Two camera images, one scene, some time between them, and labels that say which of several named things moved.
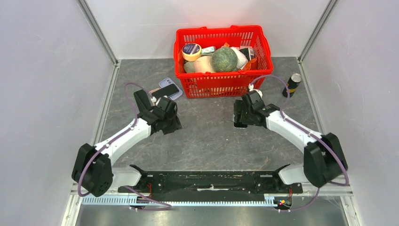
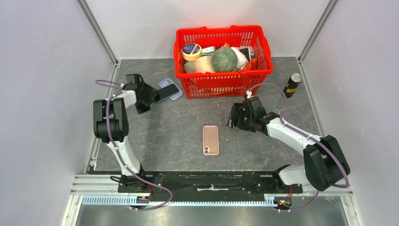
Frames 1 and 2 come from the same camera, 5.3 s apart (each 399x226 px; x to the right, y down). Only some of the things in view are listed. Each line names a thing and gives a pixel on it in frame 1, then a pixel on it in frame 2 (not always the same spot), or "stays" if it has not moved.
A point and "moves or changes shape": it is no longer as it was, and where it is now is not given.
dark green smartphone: [170, 89] stays
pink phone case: [151, 91] moves or changes shape
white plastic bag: [242, 60] stays
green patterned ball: [224, 60] stays
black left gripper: [176, 124] -> [150, 91]
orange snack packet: [251, 65] stays
